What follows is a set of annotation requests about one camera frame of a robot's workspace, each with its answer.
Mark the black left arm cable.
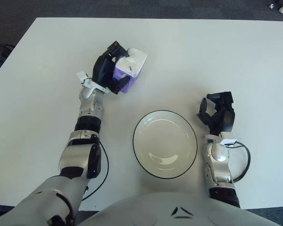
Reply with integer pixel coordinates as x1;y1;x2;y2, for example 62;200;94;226
81;138;110;202

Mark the grey robot torso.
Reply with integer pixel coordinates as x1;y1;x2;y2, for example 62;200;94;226
77;190;283;226

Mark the white plate with black rim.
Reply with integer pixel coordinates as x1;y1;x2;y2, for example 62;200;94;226
132;110;198;181

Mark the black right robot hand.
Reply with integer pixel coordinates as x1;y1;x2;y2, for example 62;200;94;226
196;91;235;137

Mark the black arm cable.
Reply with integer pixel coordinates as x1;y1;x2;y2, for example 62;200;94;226
228;141;250;183
81;138;110;202

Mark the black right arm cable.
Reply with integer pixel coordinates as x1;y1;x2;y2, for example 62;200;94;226
228;141;250;183

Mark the black bag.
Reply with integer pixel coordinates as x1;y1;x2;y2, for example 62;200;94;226
0;44;15;69

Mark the purple tissue paper pack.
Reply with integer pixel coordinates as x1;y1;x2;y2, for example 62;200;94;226
112;48;148;94

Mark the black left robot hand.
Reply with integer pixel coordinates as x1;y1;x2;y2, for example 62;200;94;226
92;41;130;95

